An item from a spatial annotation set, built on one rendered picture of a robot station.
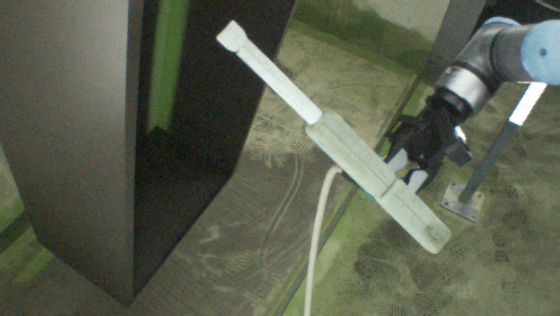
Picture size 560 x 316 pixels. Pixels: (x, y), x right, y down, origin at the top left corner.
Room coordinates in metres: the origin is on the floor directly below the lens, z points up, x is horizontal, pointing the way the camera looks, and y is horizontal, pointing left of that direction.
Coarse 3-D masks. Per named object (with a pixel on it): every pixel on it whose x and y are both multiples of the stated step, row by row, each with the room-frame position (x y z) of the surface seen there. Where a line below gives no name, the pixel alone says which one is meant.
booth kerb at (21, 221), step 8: (24, 208) 0.89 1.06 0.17; (16, 216) 0.84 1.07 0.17; (24, 216) 0.87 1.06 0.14; (8, 224) 0.80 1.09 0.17; (16, 224) 0.82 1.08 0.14; (24, 224) 0.85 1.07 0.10; (0, 232) 0.76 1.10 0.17; (8, 232) 0.78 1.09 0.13; (16, 232) 0.81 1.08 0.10; (24, 232) 0.83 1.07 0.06; (0, 240) 0.74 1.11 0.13; (8, 240) 0.76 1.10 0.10; (0, 248) 0.72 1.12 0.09
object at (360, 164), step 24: (240, 48) 0.48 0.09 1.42; (264, 72) 0.47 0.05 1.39; (288, 96) 0.47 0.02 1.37; (312, 120) 0.46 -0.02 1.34; (336, 120) 0.46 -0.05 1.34; (336, 144) 0.44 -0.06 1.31; (360, 144) 0.45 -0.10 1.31; (360, 168) 0.43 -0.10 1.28; (384, 168) 0.45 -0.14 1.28; (384, 192) 0.43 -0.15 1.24; (408, 192) 0.44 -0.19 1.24; (408, 216) 0.41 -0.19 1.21; (432, 216) 0.43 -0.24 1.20; (432, 240) 0.40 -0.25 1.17
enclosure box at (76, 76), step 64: (0, 0) 0.47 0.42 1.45; (64, 0) 0.43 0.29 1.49; (128, 0) 0.39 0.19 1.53; (192, 0) 1.08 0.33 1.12; (256, 0) 1.01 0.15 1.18; (0, 64) 0.50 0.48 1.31; (64, 64) 0.44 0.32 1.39; (128, 64) 0.40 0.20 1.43; (192, 64) 1.08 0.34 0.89; (0, 128) 0.53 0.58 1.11; (64, 128) 0.45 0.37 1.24; (128, 128) 0.41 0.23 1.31; (192, 128) 1.09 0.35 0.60; (64, 192) 0.48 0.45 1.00; (128, 192) 0.43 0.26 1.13; (192, 192) 0.91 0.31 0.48; (64, 256) 0.54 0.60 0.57; (128, 256) 0.44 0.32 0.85
